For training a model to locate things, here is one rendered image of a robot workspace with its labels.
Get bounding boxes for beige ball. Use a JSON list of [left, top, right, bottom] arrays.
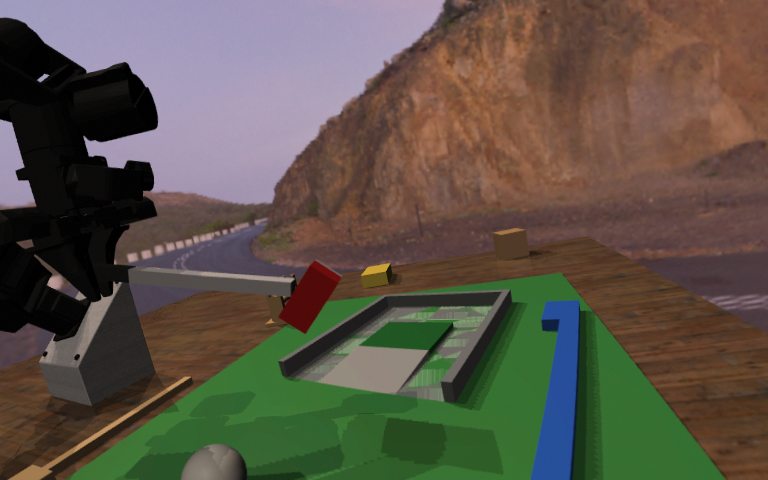
[[181, 443, 247, 480]]

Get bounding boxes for green flat mat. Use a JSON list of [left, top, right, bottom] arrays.
[[65, 273, 726, 480]]

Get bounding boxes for yellow block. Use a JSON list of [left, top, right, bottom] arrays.
[[361, 263, 393, 288]]

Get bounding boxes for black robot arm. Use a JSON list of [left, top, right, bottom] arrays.
[[0, 17, 158, 342]]

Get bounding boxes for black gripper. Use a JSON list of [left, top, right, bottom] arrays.
[[0, 145, 157, 303]]

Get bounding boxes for brown cube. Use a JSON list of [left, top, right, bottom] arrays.
[[492, 228, 530, 261]]

